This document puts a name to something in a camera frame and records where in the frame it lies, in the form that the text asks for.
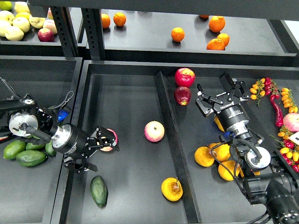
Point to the orange on shelf left edge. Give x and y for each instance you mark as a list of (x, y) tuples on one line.
[(105, 19)]

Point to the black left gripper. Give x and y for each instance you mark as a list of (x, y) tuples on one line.
[(77, 144)]

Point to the black upper shelf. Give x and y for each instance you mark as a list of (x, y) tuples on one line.
[(146, 37)]

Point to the yellow pear lower pile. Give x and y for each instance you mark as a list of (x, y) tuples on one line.
[(226, 171)]

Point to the orange on shelf centre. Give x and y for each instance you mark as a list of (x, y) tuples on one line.
[(177, 34)]

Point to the pink apple right edge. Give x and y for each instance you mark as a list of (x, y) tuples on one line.
[(291, 122)]

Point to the red chili pepper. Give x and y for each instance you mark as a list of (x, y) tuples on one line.
[(278, 112)]

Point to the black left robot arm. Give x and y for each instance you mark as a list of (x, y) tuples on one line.
[(39, 125)]

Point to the yellow pear far left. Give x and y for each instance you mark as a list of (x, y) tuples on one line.
[(203, 157)]

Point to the dark red apple lower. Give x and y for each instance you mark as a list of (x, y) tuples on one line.
[(182, 95)]

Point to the large orange on shelf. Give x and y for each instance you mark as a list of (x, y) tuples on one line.
[(217, 24)]

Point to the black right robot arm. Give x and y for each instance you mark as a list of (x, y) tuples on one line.
[(261, 173)]

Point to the pale yellow apple front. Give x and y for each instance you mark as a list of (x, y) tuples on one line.
[(13, 33)]

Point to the pink apple centre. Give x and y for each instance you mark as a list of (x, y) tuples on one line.
[(154, 131)]

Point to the yellow pear near divider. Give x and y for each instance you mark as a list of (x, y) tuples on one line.
[(219, 125)]

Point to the pink apple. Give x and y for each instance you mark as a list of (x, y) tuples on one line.
[(154, 131), (109, 148)]

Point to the orange on shelf front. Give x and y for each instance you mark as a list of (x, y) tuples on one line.
[(216, 44)]

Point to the pink apple left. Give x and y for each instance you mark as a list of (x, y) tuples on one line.
[(109, 148)]

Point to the green avocado pile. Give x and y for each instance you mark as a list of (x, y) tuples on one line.
[(27, 154)]

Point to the yellow pear upper pile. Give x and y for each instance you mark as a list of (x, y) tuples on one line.
[(221, 153)]

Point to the cherry tomato cluster lower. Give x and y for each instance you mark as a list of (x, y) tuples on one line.
[(287, 148)]

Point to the black centre tray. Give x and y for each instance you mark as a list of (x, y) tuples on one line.
[(126, 98)]

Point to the dark green avocado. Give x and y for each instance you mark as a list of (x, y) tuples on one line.
[(99, 190)]

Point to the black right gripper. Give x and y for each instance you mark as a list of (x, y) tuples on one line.
[(227, 106)]

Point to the red apple upper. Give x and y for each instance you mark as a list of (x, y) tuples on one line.
[(184, 77)]

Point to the cherry tomato vine upper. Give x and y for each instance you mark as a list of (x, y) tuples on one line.
[(264, 87)]

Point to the orange on shelf right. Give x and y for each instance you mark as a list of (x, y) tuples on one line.
[(225, 38)]

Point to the yellow cherry tomato vine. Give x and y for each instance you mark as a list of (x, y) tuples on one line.
[(288, 100)]

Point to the red apple on shelf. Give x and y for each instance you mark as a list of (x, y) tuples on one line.
[(45, 35)]

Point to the yellow pear with stem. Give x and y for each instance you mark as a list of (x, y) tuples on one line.
[(171, 189)]

